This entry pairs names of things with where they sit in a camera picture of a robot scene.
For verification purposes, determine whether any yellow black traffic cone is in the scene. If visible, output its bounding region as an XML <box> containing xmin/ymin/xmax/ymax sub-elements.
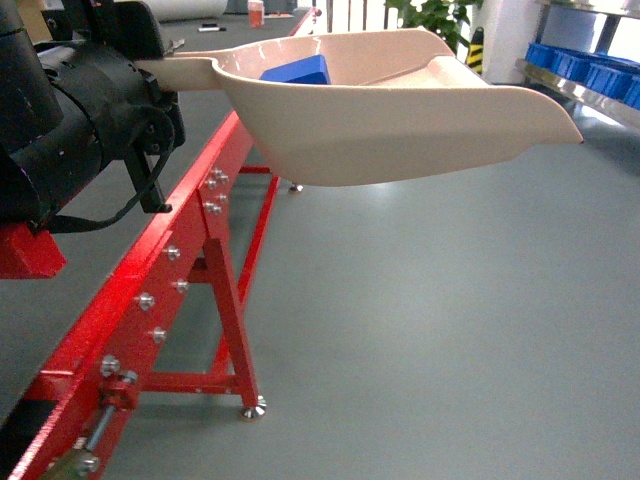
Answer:
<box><xmin>465</xmin><ymin>27</ymin><xmax>484</xmax><ymax>75</ymax></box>

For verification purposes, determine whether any beige plastic dustpan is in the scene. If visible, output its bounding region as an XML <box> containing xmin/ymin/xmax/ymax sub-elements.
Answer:
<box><xmin>139</xmin><ymin>28</ymin><xmax>583</xmax><ymax>187</ymax></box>

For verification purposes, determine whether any red table frame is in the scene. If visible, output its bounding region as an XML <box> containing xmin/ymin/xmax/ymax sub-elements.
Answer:
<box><xmin>0</xmin><ymin>7</ymin><xmax>321</xmax><ymax>480</ymax></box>

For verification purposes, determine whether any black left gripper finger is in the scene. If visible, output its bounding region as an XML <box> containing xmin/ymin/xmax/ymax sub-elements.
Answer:
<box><xmin>44</xmin><ymin>0</ymin><xmax>173</xmax><ymax>60</ymax></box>

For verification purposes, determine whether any black cable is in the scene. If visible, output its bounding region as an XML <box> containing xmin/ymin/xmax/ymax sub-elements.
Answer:
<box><xmin>29</xmin><ymin>139</ymin><xmax>174</xmax><ymax>235</ymax></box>

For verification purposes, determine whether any blue toy block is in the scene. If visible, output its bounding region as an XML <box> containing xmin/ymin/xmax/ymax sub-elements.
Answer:
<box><xmin>259</xmin><ymin>55</ymin><xmax>331</xmax><ymax>85</ymax></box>

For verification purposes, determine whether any green potted plant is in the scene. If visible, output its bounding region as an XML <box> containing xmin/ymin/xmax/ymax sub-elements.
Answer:
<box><xmin>384</xmin><ymin>0</ymin><xmax>484</xmax><ymax>53</ymax></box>

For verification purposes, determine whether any steel shelf rack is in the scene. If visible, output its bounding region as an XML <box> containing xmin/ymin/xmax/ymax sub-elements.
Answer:
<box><xmin>516</xmin><ymin>1</ymin><xmax>639</xmax><ymax>129</ymax></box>

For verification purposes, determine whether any white foam roll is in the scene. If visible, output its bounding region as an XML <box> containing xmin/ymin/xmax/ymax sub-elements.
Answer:
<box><xmin>142</xmin><ymin>0</ymin><xmax>228</xmax><ymax>21</ymax></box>

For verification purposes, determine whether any black marker pen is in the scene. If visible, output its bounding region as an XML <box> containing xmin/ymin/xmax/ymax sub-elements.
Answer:
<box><xmin>198</xmin><ymin>24</ymin><xmax>227</xmax><ymax>33</ymax></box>

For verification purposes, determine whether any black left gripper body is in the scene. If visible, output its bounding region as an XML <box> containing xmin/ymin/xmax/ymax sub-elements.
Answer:
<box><xmin>37</xmin><ymin>40</ymin><xmax>185</xmax><ymax>164</ymax></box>

